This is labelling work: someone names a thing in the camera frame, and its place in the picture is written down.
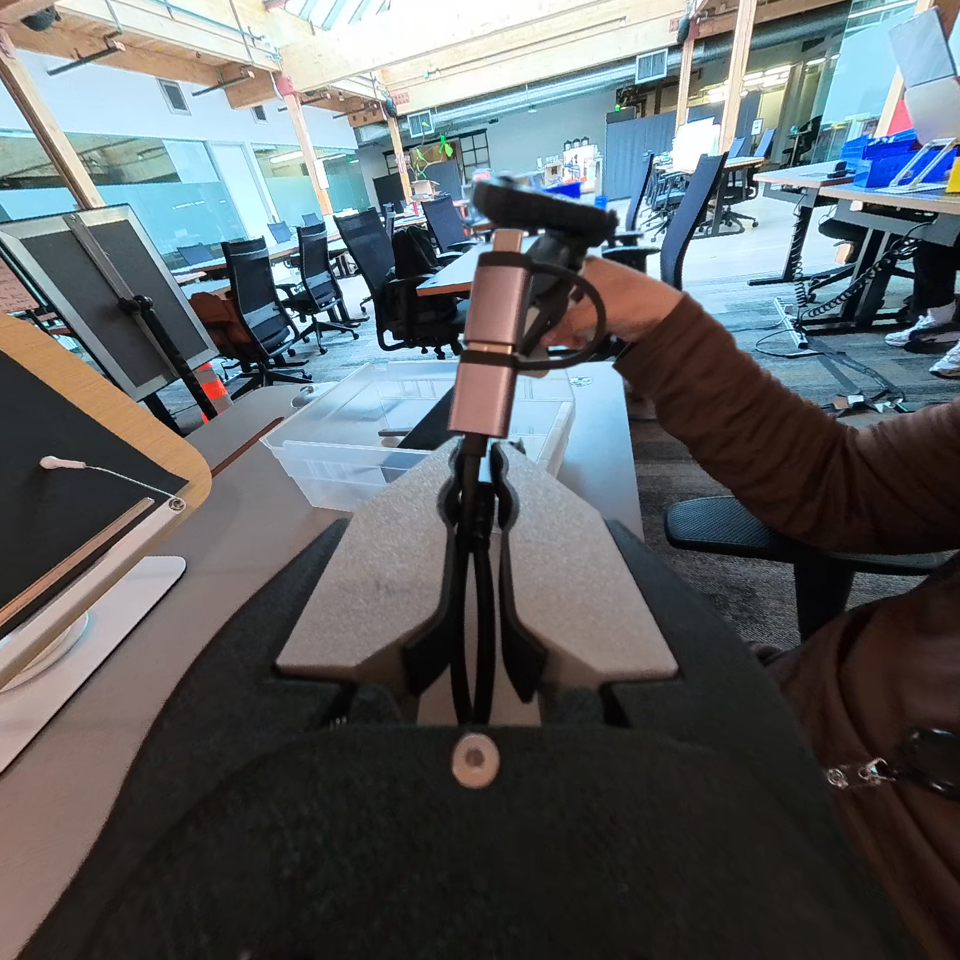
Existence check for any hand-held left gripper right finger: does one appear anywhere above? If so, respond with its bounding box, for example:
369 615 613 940
491 441 680 700

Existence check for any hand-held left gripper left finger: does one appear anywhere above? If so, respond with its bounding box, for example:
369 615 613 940
274 437 465 695

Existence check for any grey metal usb adapter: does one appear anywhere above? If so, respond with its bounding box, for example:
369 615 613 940
463 231 610 372

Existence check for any clear plastic divided bin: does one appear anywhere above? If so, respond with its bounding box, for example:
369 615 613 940
259 360 579 515

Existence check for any short black cable grey plug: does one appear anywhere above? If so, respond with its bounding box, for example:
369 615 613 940
447 358 520 727

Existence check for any person's right hand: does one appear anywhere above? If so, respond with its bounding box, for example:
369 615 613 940
538 253 687 354

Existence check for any green plant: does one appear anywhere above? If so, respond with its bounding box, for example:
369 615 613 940
408 135 456 175

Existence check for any black mesh office chair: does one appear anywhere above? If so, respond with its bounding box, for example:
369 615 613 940
332 210 468 360
660 153 730 290
281 222 370 355
219 238 315 387

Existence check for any black backpack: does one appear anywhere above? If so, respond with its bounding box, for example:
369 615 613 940
390 225 444 280

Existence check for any black padded office chair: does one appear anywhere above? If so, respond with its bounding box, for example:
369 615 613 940
665 495 957 642

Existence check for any orange traffic cone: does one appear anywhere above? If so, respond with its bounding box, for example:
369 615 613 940
196 360 231 421

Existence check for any white power strip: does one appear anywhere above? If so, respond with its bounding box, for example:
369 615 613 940
772 296 813 350

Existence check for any height-adjustable office desk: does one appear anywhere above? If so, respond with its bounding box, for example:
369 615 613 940
753 161 960 335

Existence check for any person's brown-clothed torso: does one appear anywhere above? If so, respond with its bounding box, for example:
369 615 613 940
753 408 960 960

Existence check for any reddish brown bag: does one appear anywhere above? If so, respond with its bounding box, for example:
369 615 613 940
189 291 252 354

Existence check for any wood-framed screen on stand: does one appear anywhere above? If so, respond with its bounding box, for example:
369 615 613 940
0 315 213 774

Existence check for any blue plastic storage bin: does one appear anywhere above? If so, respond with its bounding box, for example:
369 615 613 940
840 129 960 189

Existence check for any grey-framed board on tripod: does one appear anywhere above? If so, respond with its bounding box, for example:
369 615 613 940
0 204 226 436

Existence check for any grey panel on stand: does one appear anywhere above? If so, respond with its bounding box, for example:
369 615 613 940
888 6 960 144

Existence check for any thin steel tether wire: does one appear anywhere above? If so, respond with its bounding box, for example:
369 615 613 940
39 454 186 513

